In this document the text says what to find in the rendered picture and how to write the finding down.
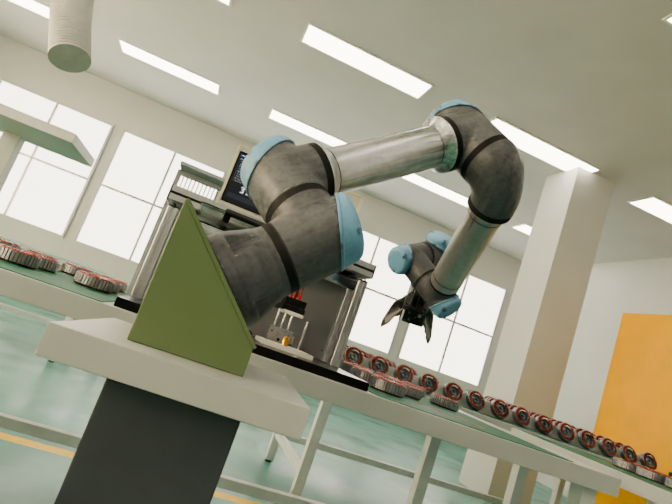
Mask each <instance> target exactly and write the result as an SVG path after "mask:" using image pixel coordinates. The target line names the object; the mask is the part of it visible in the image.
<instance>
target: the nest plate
mask: <svg viewBox="0 0 672 504"><path fill-rule="evenodd" d="M255 339H256V340H257V341H259V342H260V343H262V344H265V345H268V346H271V347H274V348H276V349H279V350H282V351H285V352H288V353H291V354H294V355H297V356H300V357H302V358H305V359H308V360H311V361H312V360H313V356H311V355H309V354H307V353H305V352H303V351H301V350H298V349H295V348H292V347H290V346H284V345H281V343H278V342H275V341H272V340H270V339H267V338H264V337H261V336H258V335H256V336H255Z"/></svg>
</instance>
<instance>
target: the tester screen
mask: <svg viewBox="0 0 672 504"><path fill-rule="evenodd" d="M245 157H246V155H244V154H242V153H241V155H240V157H239V160H238V162H237V165H236V167H235V170H234V172H233V175H232V177H231V179H230V182H229V184H228V187H227V189H226V192H225V194H224V197H223V198H225V199H227V200H230V201H232V202H234V203H237V204H239V205H242V206H244V207H247V208H249V209H252V210H254V211H257V212H258V210H257V208H255V207H252V206H250V205H247V204H245V203H243V202H240V201H238V200H235V199H233V198H230V197H228V196H226V194H227V192H228V191H229V192H231V193H234V194H236V195H239V196H241V197H244V198H246V199H249V200H251V199H250V198H249V197H247V196H245V195H242V194H240V193H238V191H239V189H240V186H243V187H244V185H243V183H242V181H241V176H240V171H241V166H242V163H243V161H244V159H245ZM251 201H252V200H251Z"/></svg>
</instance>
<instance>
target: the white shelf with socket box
mask: <svg viewBox="0 0 672 504"><path fill-rule="evenodd" d="M0 132H3V134H2V136H1V138H0V192H1V190H2V188H3V186H4V184H5V182H6V180H7V177H8V175H9V173H10V171H11V169H12V167H13V165H14V163H15V161H16V159H17V157H18V155H19V153H20V151H21V149H22V147H23V144H24V142H25V141H26V142H28V143H31V144H33V145H36V146H38V147H41V148H43V149H46V150H48V151H51V152H53V153H56V154H59V155H61V156H64V157H66V158H69V159H71V160H74V161H76V162H79V163H81V164H84V165H86V166H89V167H92V165H93V163H94V161H95V159H94V158H93V157H92V155H91V154H90V152H89V151H88V150H87V148H86V147H85V146H84V144H83V143H82V141H81V140H80V139H79V137H78V136H77V134H75V133H72V132H70V131H68V130H65V129H63V128H60V127H58V126H55V125H53V124H50V123H48V122H45V121H43V120H41V119H38V118H36V117H33V116H31V115H28V114H26V113H23V112H21V111H18V110H16V109H14V108H11V107H9V106H6V105H4V104H1V103H0Z"/></svg>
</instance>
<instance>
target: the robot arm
mask: <svg viewBox="0 0 672 504"><path fill-rule="evenodd" d="M426 170H432V171H433V172H435V173H438V174H444V173H448V172H451V171H456V172H457V173H458V174H459V175H460V176H461V177H462V178H463V179H464V180H465V181H466V182H467V183H468V184H469V186H470V189H471V194H470V196H469V198H468V200H467V205H468V210H467V211H466V213H465V215H464V217H463V219H462V220H461V222H460V224H459V226H458V228H457V230H456V231H455V233H454V235H453V237H452V238H451V237H450V236H449V235H447V234H445V233H443V232H440V231H431V232H429V233H428V235H427V237H426V238H425V239H426V240H425V241H423V242H419V243H412V244H403V245H398V246H395V247H393V248H392V249H391V250H390V252H389V254H388V265H389V268H390V269H391V271H392V272H394V273H396V274H401V275H403V274H405V275H406V277H407V278H408V280H409V281H410V282H411V285H412V288H411V291H410V293H409V294H408V295H405V296H403V297H402V298H400V299H397V300H396V301H395V302H394V303H393V304H392V305H391V307H390V308H389V310H388V311H387V313H386V314H385V316H384V318H383V319H382V322H381V325H380V326H381V327H382V326H384V325H386V324H388V323H389V322H390V321H391V320H392V319H393V318H394V317H395V316H399V319H400V317H401V314H402V311H403V309H404V310H405V311H404V314H403V317H402V321H404V322H407V323H410V324H413V325H416V326H418V327H421V328H422V326H423V327H424V332H425V334H426V336H425V338H426V342H427V344H428V343H429V342H430V340H431V335H432V327H433V318H434V315H433V313H434V314H435V315H436V317H438V318H440V319H443V318H447V317H449V316H451V315H452V314H454V313H455V312H456V311H457V310H458V309H459V308H460V307H461V305H462V301H461V299H460V298H459V295H457V292H458V291H459V289H460V287H461V286H462V284H463V283H464V281H465V280H466V278H467V277H468V275H469V273H470V272H471V270H472V269H473V267H474V266H475V264H476V263H477V261H478V259H479V258H480V256H481V255H482V253H483V252H484V250H485V249H486V247H487V245H488V244H489V242H490V241H491V239H492V238H493V236H494V235H495V233H496V231H497V230H498V228H499V227H500V225H503V224H506V223H507V222H509V220H510V219H511V218H512V216H513V215H514V213H515V211H516V210H517V207H518V205H519V202H520V200H521V196H522V192H523V187H524V163H523V159H522V156H521V153H520V151H519V149H518V148H517V146H516V145H515V144H514V143H513V142H512V141H511V140H509V139H508V138H507V137H506V136H505V135H504V134H503V133H502V132H501V131H500V130H499V129H498V128H497V127H496V126H495V125H494V124H493V123H492V122H490V121H489V120H488V119H487V118H486V117H485V116H484V114H483V113H482V111H481V110H480V109H478V108H477V107H475V106H473V105H472V104H471V103H469V102H468V101H465V100H459V99H457V100H451V101H448V102H445V103H443V104H441V105H440V108H439V109H437V108H436V109H435V110H433V111H432V112H431V114H430V115H429V116H428V118H427V119H426V121H425V122H424V123H423V125H422V127H419V128H415V129H410V130H406V131H401V132H397V133H392V134H388V135H383V136H379V137H374V138H370V139H365V140H361V141H356V142H352V143H347V144H343V145H338V146H334V147H329V148H324V147H323V146H321V145H320V144H319V143H316V142H312V143H307V144H302V145H297V146H296V145H295V143H294V141H292V140H291V139H288V138H287V137H285V136H280V135H277V136H272V137H269V138H266V139H264V140H262V141H261V142H259V143H258V144H256V145H255V146H254V147H253V148H252V150H251V152H249V153H248V154H247V155H246V157H245V159H244V161H243V163H242V166H241V171H240V176H241V181H242V183H243V185H244V187H245V189H246V193H247V196H248V197H249V198H250V199H251V200H252V202H253V203H254V205H255V207H256V208H257V210H258V212H259V213H260V215H261V217H262V218H263V220H264V222H265V223H266V224H264V225H261V226H259V227H256V228H253V229H242V230H231V231H219V232H214V233H212V234H209V235H207V238H208V240H209V243H210V245H211V247H212V249H213V251H214V254H215V256H216V258H217V260H218V263H219V265H220V267H221V269H222V271H223V274H224V276H225V278H226V280H227V283H228V285H229V287H230V289H231V291H232V294H233V296H234V298H235V300H236V302H237V305H238V307H239V309H240V311H241V314H242V316H243V318H244V320H245V322H246V325H247V327H248V326H251V325H253V324H255V323H256V322H258V321H259V320H260V319H261V318H262V317H263V316H264V315H265V314H267V313H268V312H269V311H270V310H271V309H272V308H273V307H274V306H275V305H276V304H277V303H279V302H280V301H281V300H282V299H283V298H284V297H286V296H288V295H290V294H292V293H294V292H296V291H298V290H300V289H303V288H305V287H307V286H309V285H311V284H313V283H315V282H318V281H320V280H322V279H324V278H326V277H328V276H330V275H333V274H335V273H337V272H339V271H340V272H342V271H344V269H345V268H347V267H349V266H351V265H353V264H355V263H357V262H358V261H359V260H360V259H361V258H362V256H363V253H364V236H363V231H362V227H361V223H360V220H359V217H358V214H357V212H356V209H355V207H354V205H353V203H352V201H351V200H350V198H349V197H348V196H347V195H346V194H344V193H345V192H349V191H352V190H356V189H360V188H364V187H367V186H371V185H375V184H378V183H382V182H386V181H389V180H393V179H397V178H401V177H404V176H408V175H412V174H415V173H419V172H423V171H426ZM399 319H398V320H399Z"/></svg>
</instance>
